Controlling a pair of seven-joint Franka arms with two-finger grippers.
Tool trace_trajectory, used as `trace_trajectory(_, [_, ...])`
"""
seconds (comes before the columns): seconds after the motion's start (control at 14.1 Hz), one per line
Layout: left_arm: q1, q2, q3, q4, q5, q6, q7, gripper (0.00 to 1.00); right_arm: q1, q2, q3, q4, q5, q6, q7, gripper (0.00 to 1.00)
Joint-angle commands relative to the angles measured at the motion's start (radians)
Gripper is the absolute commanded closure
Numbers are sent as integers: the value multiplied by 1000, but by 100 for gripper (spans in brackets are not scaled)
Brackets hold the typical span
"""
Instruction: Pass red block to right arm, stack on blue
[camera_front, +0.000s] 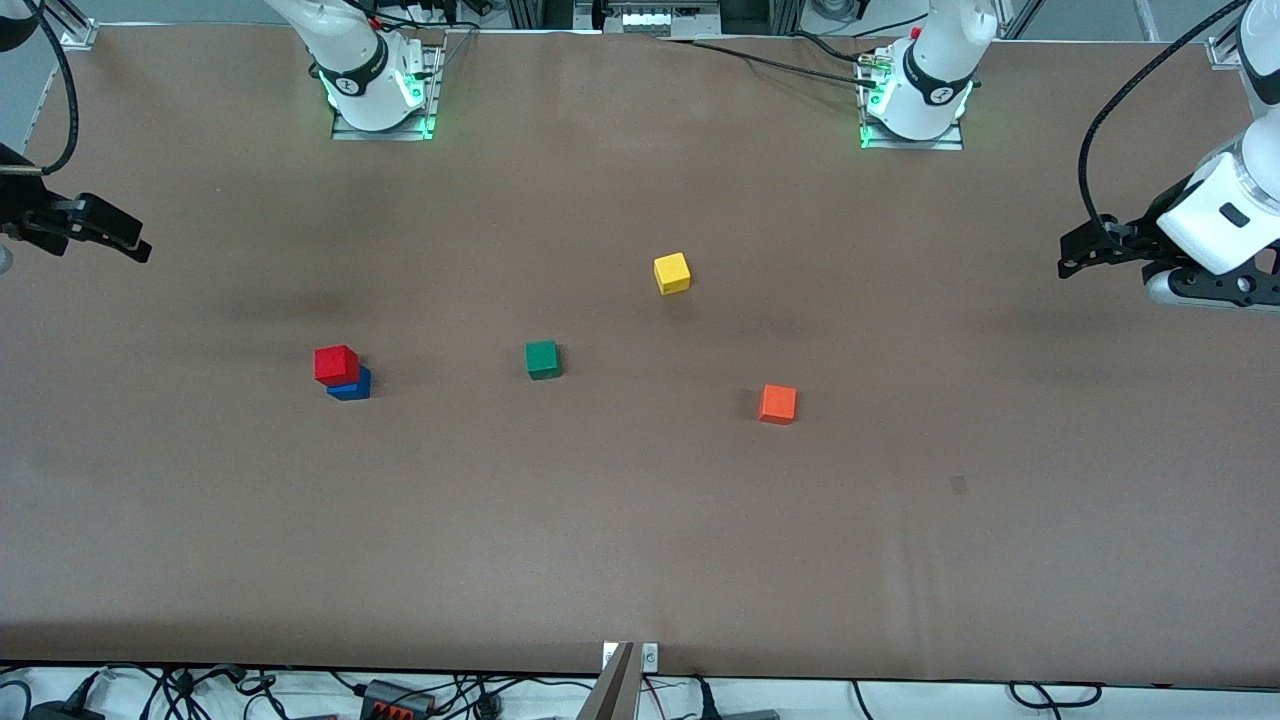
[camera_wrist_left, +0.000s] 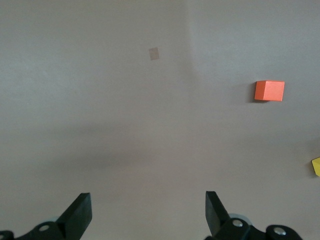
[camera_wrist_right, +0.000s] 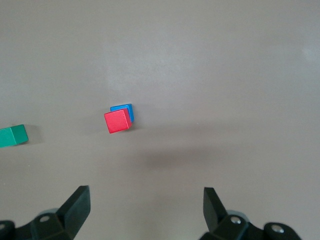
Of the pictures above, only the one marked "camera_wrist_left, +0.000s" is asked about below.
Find yellow wooden cube block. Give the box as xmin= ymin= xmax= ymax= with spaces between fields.
xmin=311 ymin=156 xmax=320 ymax=177

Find small brown tape patch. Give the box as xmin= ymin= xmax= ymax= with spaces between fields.
xmin=148 ymin=47 xmax=160 ymax=61

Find orange wooden cube block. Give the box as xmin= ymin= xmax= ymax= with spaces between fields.
xmin=253 ymin=80 xmax=286 ymax=102

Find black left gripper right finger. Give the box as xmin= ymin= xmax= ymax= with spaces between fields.
xmin=204 ymin=191 xmax=305 ymax=240

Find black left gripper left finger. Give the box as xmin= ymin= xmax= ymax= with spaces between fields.
xmin=0 ymin=192 xmax=93 ymax=240

